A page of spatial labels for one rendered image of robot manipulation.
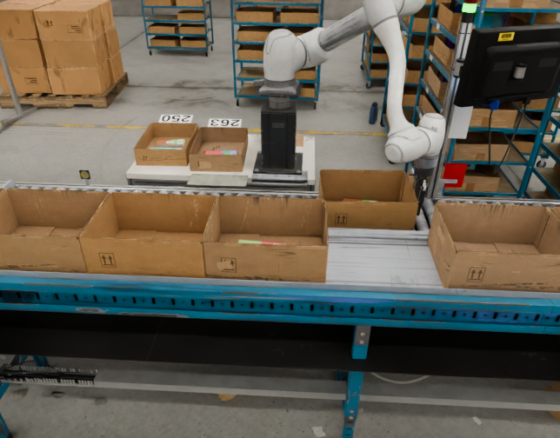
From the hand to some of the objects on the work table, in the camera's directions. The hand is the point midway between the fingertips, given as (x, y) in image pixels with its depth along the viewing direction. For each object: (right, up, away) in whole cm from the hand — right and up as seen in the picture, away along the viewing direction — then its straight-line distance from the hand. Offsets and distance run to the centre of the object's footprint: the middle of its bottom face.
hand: (416, 208), depth 202 cm
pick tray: (-92, +31, +66) cm, 117 cm away
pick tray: (-122, +34, +71) cm, 146 cm away
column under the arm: (-59, +26, +59) cm, 88 cm away
